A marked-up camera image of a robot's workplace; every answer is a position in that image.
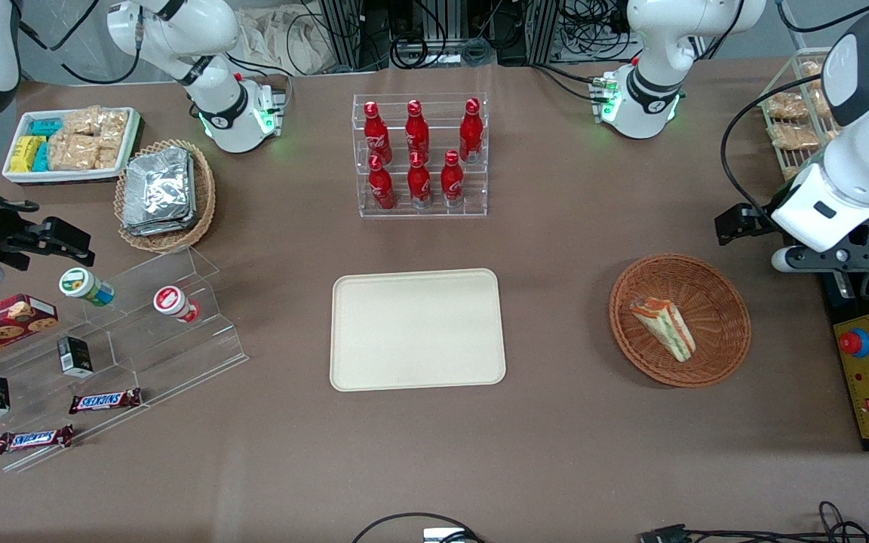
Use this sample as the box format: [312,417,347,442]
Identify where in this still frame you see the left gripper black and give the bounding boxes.
[714,202,869,276]

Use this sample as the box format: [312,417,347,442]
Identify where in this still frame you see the white rectangular snack tray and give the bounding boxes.
[2,106,143,185]

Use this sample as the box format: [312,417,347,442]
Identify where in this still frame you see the brown wicker basket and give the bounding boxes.
[608,253,752,388]

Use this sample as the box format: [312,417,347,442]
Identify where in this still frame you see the wrapped triangle sandwich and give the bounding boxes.
[628,297,697,364]

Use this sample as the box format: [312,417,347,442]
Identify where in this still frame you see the tan wicker basket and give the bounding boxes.
[114,139,216,253]

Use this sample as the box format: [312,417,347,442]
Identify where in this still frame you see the beige plastic tray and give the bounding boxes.
[330,268,507,393]

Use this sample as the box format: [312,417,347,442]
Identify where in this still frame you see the green lid yogurt cup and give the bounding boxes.
[58,267,115,308]

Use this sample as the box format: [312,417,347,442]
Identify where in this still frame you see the red plaid cookie box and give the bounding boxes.
[0,293,59,369]

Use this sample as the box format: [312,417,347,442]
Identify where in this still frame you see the yellow snack packet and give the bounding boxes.
[10,136,47,173]

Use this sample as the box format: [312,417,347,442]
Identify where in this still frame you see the silver foil snack packet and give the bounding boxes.
[122,146,198,237]

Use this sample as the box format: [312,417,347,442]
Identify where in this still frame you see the red lid yogurt cup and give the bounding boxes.
[152,285,201,324]

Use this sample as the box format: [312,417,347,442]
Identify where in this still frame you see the snickers chocolate bar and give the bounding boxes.
[0,425,75,455]
[69,388,143,415]

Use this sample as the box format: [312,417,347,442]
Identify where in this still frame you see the clear acrylic stepped display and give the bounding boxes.
[0,245,249,474]

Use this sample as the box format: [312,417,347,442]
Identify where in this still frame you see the yellow control box red button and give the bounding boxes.
[833,314,869,440]

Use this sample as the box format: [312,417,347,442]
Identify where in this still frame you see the red cola bottle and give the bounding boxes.
[405,99,431,161]
[459,98,484,164]
[368,155,397,210]
[363,100,393,165]
[441,150,465,208]
[407,151,433,209]

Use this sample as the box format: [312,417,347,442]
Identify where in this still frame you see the clear acrylic bottle rack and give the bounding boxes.
[352,93,489,219]

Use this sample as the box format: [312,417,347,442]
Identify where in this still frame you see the white crumpled cloth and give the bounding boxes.
[237,6,346,76]

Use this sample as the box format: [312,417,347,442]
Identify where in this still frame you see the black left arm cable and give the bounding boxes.
[720,94,844,221]

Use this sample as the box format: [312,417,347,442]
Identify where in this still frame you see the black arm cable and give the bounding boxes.
[18,0,143,85]
[720,94,844,221]

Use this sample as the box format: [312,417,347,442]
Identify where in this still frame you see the white wire rack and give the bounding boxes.
[759,47,852,182]

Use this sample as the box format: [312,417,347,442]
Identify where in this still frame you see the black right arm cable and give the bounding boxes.
[18,0,143,85]

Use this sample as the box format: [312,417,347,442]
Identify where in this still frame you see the black cable with connector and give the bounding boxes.
[639,500,869,543]

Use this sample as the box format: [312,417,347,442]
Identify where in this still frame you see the black looped cable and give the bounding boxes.
[352,512,482,543]

